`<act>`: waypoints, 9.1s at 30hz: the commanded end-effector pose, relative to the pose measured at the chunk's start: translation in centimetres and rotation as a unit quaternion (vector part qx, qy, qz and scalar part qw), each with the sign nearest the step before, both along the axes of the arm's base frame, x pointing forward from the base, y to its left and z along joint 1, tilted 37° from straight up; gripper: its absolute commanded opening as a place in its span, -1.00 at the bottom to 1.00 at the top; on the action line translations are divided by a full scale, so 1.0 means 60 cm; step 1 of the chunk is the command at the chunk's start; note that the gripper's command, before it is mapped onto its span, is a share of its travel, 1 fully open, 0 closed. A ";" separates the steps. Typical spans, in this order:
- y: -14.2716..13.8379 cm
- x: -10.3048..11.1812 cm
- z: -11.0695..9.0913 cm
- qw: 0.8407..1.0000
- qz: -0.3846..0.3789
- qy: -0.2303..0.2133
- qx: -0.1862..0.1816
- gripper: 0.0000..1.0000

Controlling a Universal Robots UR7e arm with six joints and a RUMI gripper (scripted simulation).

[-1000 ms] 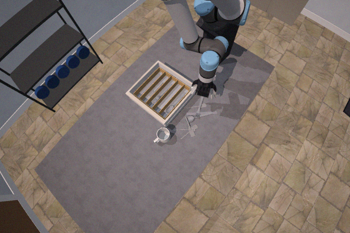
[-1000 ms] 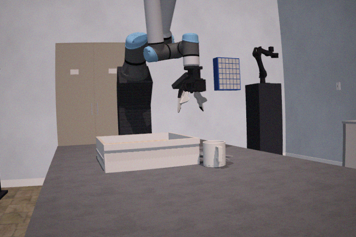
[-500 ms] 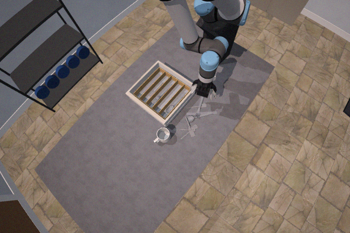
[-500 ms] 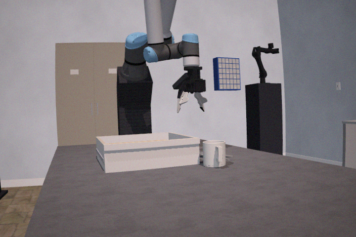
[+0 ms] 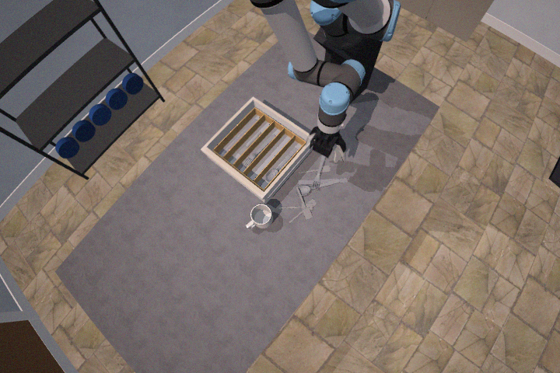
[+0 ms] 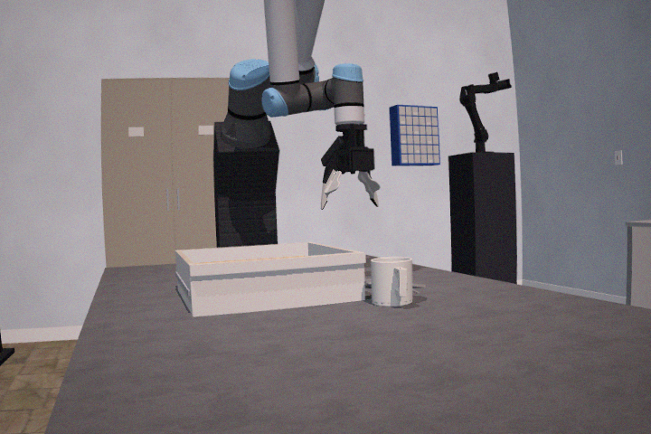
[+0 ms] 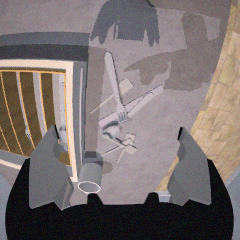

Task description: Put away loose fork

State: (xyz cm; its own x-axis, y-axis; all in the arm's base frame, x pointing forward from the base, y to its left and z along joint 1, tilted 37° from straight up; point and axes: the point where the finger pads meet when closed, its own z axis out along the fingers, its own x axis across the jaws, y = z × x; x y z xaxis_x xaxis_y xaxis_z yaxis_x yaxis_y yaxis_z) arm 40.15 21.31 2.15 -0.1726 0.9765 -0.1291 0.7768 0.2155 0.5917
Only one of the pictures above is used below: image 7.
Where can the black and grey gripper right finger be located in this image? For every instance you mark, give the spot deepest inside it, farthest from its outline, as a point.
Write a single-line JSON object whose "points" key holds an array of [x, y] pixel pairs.
{"points": [[196, 185]]}

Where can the white mug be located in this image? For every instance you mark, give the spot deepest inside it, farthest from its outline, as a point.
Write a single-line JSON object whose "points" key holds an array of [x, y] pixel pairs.
{"points": [[91, 175]]}

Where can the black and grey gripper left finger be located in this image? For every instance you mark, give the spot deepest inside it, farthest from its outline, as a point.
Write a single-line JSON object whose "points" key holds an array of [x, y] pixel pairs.
{"points": [[42, 188]]}

